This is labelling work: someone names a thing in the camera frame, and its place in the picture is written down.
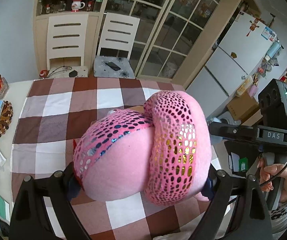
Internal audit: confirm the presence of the pink plush snake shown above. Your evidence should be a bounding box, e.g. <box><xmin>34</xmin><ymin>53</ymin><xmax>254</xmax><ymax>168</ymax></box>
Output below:
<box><xmin>73</xmin><ymin>90</ymin><xmax>212</xmax><ymax>206</ymax></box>

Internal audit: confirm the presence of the right hand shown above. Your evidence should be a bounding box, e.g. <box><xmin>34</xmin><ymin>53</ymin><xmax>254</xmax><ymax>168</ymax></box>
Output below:
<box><xmin>257</xmin><ymin>158</ymin><xmax>287</xmax><ymax>203</ymax></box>

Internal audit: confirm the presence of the small cardboard box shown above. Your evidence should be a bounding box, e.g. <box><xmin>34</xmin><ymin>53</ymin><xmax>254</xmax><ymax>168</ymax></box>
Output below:
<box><xmin>227</xmin><ymin>92</ymin><xmax>259</xmax><ymax>122</ymax></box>

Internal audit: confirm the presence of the checkered tablecloth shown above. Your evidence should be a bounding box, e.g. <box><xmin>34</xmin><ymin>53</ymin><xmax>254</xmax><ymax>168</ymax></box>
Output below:
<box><xmin>10</xmin><ymin>77</ymin><xmax>208</xmax><ymax>239</ymax></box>

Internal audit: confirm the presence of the white refrigerator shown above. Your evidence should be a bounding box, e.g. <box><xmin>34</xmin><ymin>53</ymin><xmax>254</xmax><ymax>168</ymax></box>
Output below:
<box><xmin>186</xmin><ymin>12</ymin><xmax>277</xmax><ymax>117</ymax></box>

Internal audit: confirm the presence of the woven brown trivet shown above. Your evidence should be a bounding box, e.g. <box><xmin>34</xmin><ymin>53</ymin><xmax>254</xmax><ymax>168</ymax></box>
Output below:
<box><xmin>0</xmin><ymin>101</ymin><xmax>13</xmax><ymax>137</ymax></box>

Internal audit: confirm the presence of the black smartphone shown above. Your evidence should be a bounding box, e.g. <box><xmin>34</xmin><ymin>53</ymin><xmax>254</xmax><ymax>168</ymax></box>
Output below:
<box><xmin>105</xmin><ymin>62</ymin><xmax>121</xmax><ymax>71</ymax></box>

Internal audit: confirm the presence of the white chair right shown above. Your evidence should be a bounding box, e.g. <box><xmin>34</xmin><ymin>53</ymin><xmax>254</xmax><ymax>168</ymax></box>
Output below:
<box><xmin>97</xmin><ymin>12</ymin><xmax>140</xmax><ymax>60</ymax></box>

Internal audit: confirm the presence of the white chair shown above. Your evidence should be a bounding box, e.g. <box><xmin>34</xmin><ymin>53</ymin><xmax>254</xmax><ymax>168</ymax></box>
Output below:
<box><xmin>47</xmin><ymin>14</ymin><xmax>89</xmax><ymax>78</ymax></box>
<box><xmin>97</xmin><ymin>12</ymin><xmax>140</xmax><ymax>60</ymax></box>

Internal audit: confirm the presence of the white chair left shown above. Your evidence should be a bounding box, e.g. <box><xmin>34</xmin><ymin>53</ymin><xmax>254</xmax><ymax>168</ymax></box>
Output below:
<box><xmin>47</xmin><ymin>14</ymin><xmax>89</xmax><ymax>78</ymax></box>

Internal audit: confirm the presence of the white red mug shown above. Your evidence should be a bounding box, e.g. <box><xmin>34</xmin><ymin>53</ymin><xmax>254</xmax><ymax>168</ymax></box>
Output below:
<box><xmin>71</xmin><ymin>0</ymin><xmax>86</xmax><ymax>12</ymax></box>

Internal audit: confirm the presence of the display cabinet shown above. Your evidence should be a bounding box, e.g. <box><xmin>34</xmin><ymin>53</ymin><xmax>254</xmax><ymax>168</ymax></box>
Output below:
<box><xmin>33</xmin><ymin>0</ymin><xmax>107</xmax><ymax>72</ymax></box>

